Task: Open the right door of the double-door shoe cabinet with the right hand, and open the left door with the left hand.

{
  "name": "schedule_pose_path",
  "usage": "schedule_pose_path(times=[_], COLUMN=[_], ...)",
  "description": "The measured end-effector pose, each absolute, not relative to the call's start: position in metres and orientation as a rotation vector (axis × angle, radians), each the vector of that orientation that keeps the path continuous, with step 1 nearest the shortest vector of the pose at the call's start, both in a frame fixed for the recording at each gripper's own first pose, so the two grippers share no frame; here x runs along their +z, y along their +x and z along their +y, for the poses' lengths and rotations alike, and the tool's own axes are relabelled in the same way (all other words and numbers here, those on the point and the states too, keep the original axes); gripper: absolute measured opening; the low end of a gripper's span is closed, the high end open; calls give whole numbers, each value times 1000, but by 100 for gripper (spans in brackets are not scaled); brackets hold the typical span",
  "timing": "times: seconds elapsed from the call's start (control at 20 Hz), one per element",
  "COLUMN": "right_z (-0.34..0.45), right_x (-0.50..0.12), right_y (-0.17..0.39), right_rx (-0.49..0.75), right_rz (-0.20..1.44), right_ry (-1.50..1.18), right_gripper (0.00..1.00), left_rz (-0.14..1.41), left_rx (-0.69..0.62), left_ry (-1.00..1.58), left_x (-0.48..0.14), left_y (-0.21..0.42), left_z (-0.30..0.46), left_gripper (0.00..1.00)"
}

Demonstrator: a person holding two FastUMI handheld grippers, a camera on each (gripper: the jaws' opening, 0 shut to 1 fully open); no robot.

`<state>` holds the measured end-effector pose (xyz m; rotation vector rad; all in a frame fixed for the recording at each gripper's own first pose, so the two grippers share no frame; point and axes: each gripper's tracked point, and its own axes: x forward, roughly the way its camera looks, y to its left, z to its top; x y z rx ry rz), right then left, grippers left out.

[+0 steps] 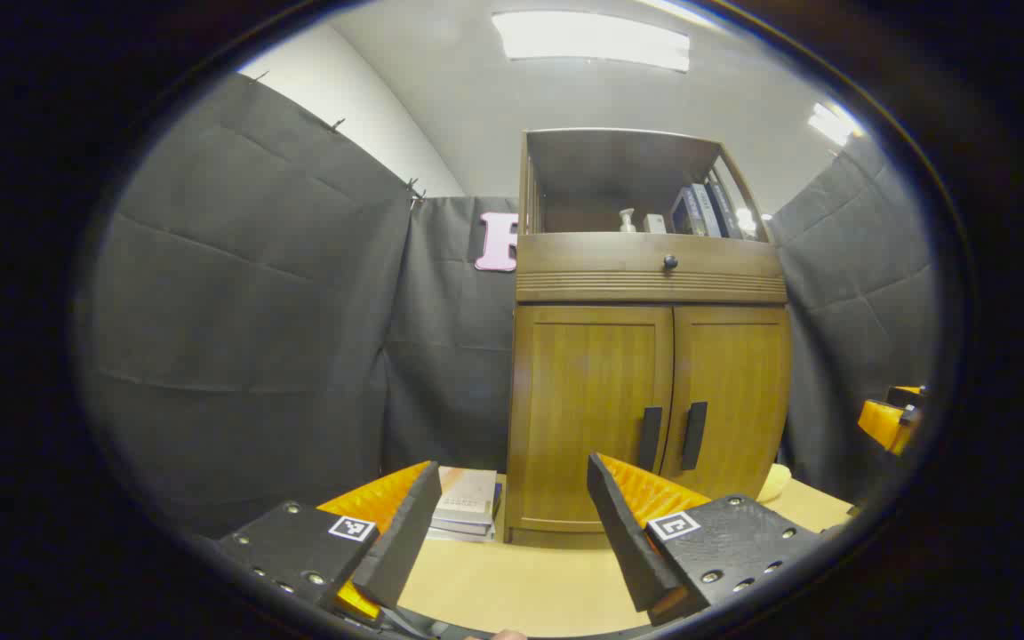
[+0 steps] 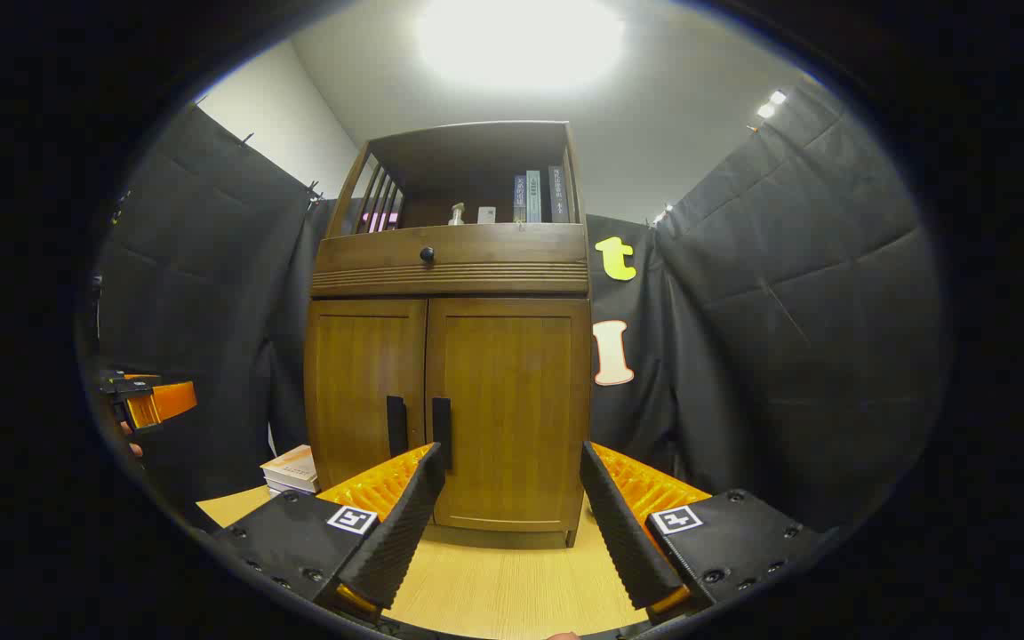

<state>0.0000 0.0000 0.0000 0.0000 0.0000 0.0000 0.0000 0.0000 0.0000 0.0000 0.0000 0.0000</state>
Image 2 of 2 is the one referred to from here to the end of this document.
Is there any wooden double-door shoe cabinet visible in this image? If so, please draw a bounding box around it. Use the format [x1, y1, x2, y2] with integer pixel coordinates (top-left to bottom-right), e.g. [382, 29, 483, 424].
[303, 120, 593, 548]

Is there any large ceiling light panel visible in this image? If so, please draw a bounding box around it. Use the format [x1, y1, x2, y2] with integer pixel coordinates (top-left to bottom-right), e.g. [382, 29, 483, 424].
[414, 0, 628, 94]

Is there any wooden cabinet drawer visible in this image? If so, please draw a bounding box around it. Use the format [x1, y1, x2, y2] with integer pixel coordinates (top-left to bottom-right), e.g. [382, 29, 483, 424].
[312, 222, 589, 297]

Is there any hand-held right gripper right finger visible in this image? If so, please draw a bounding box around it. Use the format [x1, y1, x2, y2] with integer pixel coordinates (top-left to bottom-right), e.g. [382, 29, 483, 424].
[579, 440, 824, 623]

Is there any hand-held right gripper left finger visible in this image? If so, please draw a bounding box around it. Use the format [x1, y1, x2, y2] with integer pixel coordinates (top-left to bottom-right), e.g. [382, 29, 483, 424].
[210, 442, 448, 621]

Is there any wooden shoe cabinet door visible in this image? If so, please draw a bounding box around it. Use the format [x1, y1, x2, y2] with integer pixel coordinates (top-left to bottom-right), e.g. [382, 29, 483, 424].
[424, 298, 593, 534]
[305, 298, 429, 490]

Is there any black backdrop cloth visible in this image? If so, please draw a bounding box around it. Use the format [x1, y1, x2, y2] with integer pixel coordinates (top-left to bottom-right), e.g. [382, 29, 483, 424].
[90, 76, 953, 534]

